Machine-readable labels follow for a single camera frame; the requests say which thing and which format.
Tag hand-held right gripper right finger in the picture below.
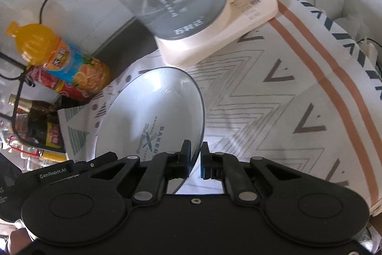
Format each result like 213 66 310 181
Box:
200 141 302 203

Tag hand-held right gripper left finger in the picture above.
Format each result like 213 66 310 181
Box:
89 140 192 203

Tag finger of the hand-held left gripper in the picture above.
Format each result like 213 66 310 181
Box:
36 151 119 184

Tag small white plate grey print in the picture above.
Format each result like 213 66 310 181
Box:
95 67 206 195

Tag person's left hand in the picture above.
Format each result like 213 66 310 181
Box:
7 228 33 255

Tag large soy sauce bottle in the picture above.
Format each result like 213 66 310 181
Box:
8 94 67 154

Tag black shelf rack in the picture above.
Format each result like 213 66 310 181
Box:
0 51 32 137

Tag patterned fringed table cloth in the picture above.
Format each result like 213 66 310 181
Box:
57 0 382 218

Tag orange juice bottle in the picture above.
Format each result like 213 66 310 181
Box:
6 21 111 95

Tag cream kettle base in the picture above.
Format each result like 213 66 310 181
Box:
153 0 279 66

